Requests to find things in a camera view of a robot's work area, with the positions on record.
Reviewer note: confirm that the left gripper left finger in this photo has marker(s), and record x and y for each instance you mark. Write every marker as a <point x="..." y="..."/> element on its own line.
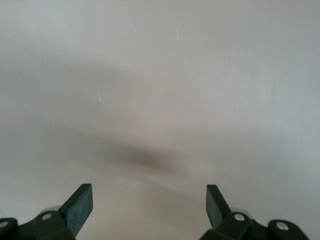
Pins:
<point x="77" y="212"/>

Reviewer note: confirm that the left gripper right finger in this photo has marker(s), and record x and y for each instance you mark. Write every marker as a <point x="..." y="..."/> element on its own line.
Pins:
<point x="216" y="210"/>

